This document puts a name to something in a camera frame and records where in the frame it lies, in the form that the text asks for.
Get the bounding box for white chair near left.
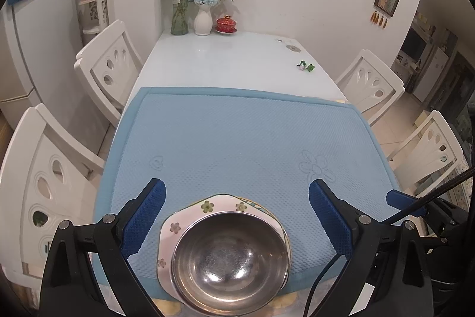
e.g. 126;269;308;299
1;104;105;290

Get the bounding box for white chair far left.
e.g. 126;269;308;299
74;20;143;126

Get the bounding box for red lidded tea cup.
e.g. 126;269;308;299
215;15;237;34

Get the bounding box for white carved shelf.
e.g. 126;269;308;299
78;0;110;36

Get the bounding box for lower small framed picture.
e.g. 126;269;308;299
373;0;399;17

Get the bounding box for white refrigerator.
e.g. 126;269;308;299
0;0;109;153

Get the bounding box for large hexagonal floral plate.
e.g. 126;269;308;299
157;194;292;316

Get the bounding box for black cable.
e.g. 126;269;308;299
302;167;475;317

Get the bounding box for white chair near right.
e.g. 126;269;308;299
387;110;465;198

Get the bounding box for green wrapped candy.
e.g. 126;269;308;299
296;60;315;72

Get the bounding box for white ceramic vase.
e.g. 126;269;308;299
193;5;213;36

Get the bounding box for red steel bowl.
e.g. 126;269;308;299
171;212;291;316

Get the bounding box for round table coaster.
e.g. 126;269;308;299
286;45;301;52

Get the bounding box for white chair far right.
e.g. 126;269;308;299
335;49;405;126

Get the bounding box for blue textured table mat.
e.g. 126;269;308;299
95;88;398;299

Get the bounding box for white chair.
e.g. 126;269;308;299
1;104;105;290
335;49;405;126
387;110;465;198
74;20;143;126

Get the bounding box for green glass vase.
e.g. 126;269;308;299
171;0;189;35

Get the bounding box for orange hanging tassels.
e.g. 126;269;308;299
370;11;388;29

